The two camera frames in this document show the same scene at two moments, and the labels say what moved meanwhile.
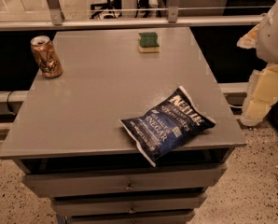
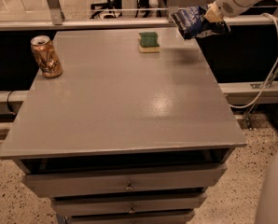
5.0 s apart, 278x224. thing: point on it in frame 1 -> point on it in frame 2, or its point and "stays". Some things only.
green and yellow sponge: (148, 43) stays
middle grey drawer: (123, 203) stays
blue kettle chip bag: (159, 128) -> (192, 22)
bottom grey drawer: (162, 217) stays
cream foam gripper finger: (266, 87) -> (213, 13)
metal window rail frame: (172, 19) stays
